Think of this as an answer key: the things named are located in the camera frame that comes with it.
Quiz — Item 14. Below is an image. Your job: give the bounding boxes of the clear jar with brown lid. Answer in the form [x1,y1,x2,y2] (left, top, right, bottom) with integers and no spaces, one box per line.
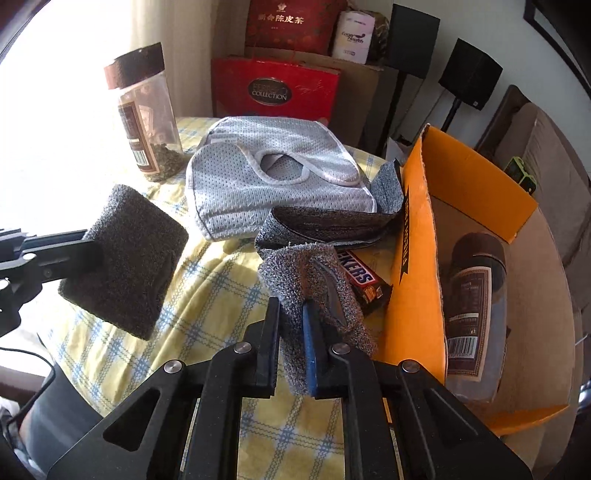
[104,43,183,182]
[444,233,508,402]

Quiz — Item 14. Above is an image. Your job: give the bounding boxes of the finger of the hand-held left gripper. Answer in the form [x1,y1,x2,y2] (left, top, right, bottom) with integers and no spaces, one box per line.
[0,240,105,335]
[0,226,89,246]

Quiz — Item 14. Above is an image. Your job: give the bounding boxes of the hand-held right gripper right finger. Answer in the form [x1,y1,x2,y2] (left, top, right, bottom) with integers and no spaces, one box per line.
[302,302,534,480]

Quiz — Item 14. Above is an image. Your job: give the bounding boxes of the black speaker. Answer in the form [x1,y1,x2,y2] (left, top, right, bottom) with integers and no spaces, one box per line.
[438,38,503,110]
[387,4,441,79]

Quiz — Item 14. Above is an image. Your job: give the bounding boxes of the yellow checked tablecloth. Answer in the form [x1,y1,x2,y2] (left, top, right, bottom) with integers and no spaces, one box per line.
[44,115,407,480]

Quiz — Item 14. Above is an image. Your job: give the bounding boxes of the dark red tea box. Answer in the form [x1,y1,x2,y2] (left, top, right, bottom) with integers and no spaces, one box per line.
[245,0,348,57]

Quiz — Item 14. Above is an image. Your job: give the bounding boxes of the white curtain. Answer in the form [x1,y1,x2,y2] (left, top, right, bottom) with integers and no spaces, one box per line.
[131,0,222,121]

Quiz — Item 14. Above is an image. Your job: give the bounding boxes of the black framed picture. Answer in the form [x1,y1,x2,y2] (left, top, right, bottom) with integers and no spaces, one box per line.
[524,0,591,61]

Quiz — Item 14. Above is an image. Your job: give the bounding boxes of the red gift box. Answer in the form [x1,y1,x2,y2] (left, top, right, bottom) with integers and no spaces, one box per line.
[211,58,342,127]

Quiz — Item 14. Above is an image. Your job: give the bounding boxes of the grey mesh cloth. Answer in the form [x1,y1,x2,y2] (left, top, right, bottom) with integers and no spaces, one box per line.
[186,116,378,241]

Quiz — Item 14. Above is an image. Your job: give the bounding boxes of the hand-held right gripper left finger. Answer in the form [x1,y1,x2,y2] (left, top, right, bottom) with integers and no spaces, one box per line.
[46,298,283,480]

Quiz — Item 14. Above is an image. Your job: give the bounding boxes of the brown chocolate bar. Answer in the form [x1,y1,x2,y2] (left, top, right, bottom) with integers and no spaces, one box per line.
[336,248,393,317]

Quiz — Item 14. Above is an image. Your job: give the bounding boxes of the black cable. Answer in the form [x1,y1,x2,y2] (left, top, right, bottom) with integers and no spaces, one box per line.
[0,346,57,428]

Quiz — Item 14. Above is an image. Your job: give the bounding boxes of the person's dark shorts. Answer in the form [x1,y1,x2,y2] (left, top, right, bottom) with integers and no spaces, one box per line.
[18,364,112,464]

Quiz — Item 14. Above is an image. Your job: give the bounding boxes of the camouflage patterned item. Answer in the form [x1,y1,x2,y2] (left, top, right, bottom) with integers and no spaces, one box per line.
[367,9,391,63]

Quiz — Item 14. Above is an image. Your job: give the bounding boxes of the black speaker stand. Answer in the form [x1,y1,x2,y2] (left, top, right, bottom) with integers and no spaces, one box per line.
[441,95,462,132]

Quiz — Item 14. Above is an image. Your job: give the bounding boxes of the brown sofa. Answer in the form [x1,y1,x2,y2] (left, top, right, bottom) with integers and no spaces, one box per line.
[475,85,591,296]

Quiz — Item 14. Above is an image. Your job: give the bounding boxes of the orange cardboard box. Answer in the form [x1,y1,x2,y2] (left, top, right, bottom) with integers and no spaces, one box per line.
[372,124,575,437]

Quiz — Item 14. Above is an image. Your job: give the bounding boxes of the green and black gadget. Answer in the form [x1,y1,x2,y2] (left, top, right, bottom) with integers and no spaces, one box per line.
[505,157,539,195]

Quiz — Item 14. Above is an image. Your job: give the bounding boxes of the dark foam sponge block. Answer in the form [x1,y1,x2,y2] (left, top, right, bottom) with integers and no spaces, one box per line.
[58,185,190,341]

